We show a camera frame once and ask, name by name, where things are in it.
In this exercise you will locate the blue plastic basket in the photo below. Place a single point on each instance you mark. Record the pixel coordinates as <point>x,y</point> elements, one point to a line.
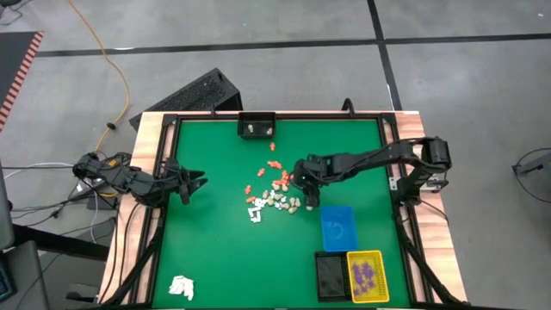
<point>340,241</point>

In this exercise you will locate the long black plastic basket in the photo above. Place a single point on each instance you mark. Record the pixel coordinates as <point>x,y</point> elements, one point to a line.
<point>330,277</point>

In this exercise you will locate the white metal bracket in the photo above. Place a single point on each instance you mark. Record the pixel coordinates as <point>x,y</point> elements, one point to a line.
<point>392,183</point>

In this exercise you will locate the grey furniture panel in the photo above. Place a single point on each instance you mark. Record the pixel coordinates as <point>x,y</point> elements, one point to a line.
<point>26,275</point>

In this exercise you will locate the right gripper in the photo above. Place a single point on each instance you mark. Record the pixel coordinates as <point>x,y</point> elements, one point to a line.
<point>310,174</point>

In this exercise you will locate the purple plastic spider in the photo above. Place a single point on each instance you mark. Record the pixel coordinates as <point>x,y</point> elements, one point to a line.
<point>371,280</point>
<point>357,269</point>
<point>357,280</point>
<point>364,290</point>
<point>371,270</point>
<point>364,269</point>
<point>357,290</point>

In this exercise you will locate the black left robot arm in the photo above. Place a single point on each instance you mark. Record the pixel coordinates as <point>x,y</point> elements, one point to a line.
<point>129,178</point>

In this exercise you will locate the small black plastic basket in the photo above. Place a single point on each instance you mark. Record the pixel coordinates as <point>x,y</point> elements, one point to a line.
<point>259,129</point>

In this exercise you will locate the black furniture beam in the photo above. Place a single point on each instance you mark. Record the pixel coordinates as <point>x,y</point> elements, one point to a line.
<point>60,243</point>

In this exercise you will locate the yellow plastic basket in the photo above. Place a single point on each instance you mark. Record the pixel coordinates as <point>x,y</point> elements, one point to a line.
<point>383,269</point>

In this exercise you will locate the crumpled white paper piece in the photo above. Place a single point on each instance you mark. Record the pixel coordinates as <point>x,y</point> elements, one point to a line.
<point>181,285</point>

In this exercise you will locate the black mat with orange stripes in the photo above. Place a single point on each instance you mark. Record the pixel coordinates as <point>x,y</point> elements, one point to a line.
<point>13,64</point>

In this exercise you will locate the black computer tower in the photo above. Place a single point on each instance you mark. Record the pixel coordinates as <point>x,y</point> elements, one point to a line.
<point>185,97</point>

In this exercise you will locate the grey power adapter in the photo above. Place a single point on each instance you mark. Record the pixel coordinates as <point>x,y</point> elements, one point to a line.
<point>437,186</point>

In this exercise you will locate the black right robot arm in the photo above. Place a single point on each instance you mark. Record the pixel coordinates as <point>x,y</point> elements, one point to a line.
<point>366,161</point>

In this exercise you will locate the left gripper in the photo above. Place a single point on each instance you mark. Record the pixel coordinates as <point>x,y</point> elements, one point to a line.
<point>176,183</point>

